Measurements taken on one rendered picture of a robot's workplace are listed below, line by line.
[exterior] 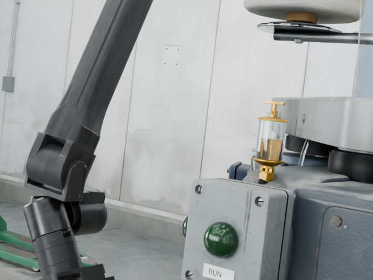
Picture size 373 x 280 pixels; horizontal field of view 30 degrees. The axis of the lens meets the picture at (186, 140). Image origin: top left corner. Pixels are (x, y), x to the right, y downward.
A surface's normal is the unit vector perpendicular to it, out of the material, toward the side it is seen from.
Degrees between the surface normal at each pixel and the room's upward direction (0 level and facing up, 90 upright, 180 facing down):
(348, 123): 90
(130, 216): 90
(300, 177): 16
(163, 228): 90
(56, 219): 63
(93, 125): 83
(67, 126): 70
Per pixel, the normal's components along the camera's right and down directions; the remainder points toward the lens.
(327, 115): -0.99, -0.11
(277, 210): 0.81, 0.12
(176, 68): -0.58, -0.02
